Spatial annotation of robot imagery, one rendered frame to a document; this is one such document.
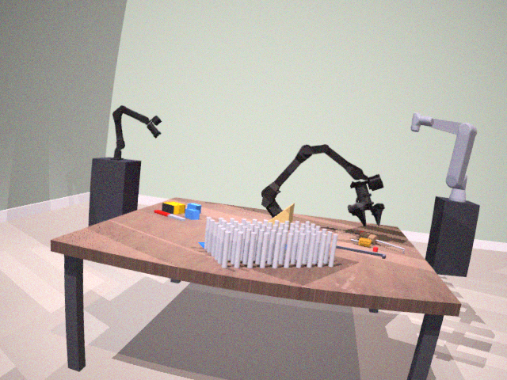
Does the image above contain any blue block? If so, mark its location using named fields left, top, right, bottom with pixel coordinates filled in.
left=185, top=209, right=200, bottom=220
left=187, top=203, right=202, bottom=214

